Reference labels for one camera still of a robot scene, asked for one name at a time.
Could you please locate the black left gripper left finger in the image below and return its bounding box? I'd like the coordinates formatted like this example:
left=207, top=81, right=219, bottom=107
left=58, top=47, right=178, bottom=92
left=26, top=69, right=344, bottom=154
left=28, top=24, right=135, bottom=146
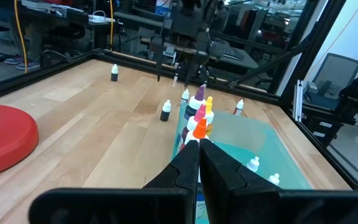
left=143, top=139, right=200, bottom=191

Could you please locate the red-orange food coloring bottle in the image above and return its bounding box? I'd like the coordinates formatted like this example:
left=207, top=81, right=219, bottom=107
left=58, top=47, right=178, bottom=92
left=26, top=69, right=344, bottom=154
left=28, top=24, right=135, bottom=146
left=184, top=117, right=210, bottom=146

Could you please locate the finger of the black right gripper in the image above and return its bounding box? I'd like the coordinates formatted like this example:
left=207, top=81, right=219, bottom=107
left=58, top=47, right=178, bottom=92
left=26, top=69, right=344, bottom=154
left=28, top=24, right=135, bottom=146
left=150, top=35, right=165, bottom=82
left=184, top=51, right=209, bottom=88

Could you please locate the red-capped bottle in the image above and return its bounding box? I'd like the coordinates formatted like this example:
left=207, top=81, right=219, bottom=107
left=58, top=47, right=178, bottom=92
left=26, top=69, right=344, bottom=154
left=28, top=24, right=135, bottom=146
left=183, top=84, right=206, bottom=121

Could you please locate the white power strip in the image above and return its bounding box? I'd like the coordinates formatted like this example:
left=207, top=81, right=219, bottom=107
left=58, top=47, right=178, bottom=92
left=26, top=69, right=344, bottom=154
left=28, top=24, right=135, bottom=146
left=87, top=10, right=116, bottom=24

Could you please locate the gray office chair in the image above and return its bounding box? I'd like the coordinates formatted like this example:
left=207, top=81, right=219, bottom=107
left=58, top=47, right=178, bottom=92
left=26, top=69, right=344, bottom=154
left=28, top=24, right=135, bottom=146
left=303, top=52, right=358, bottom=108

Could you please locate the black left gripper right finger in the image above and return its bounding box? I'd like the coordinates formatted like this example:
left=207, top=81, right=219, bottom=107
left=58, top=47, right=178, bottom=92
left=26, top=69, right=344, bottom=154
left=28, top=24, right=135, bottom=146
left=199, top=138, right=282, bottom=224

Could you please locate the yellow food coloring bottle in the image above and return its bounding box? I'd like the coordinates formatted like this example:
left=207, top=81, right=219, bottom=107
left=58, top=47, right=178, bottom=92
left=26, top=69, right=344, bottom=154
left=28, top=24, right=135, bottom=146
left=204, top=96, right=216, bottom=136

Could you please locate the silver aluminium extrusion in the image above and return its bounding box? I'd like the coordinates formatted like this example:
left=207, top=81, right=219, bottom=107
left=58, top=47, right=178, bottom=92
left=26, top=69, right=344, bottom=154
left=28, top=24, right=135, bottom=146
left=292, top=79, right=304, bottom=123

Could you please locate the yellow extension cable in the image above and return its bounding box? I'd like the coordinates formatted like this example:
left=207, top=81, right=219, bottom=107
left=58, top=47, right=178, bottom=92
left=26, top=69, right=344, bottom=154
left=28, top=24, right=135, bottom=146
left=13, top=0, right=28, bottom=75

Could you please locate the yellow cable with plug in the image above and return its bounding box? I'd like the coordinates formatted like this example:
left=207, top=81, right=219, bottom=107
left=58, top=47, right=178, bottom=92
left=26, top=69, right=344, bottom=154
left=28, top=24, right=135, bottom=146
left=109, top=0, right=115, bottom=50

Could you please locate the red desk lamp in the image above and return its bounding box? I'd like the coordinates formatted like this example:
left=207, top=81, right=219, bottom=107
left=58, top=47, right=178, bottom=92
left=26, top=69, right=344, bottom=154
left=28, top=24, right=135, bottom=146
left=0, top=103, right=40, bottom=180

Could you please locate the pink food coloring bottle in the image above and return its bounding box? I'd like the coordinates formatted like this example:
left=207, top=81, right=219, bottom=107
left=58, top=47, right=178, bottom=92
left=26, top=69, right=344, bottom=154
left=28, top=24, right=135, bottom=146
left=180, top=103, right=207, bottom=147

